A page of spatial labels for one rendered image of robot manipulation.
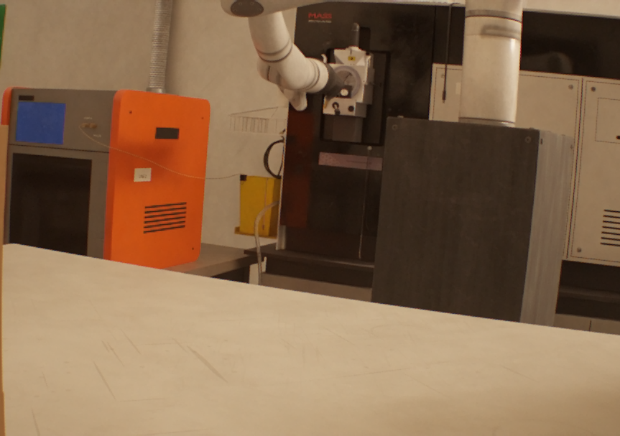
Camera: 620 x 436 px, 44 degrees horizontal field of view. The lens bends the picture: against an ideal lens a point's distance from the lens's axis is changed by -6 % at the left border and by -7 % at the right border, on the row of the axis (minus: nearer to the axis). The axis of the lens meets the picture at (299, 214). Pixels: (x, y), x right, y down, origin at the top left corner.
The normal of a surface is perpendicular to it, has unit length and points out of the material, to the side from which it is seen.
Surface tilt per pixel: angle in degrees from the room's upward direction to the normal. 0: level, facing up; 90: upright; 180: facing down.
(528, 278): 90
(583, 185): 90
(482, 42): 90
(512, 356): 0
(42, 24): 90
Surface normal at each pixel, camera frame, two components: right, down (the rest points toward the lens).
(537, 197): 0.85, 0.12
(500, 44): 0.08, 0.10
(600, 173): -0.36, 0.06
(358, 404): 0.08, -0.99
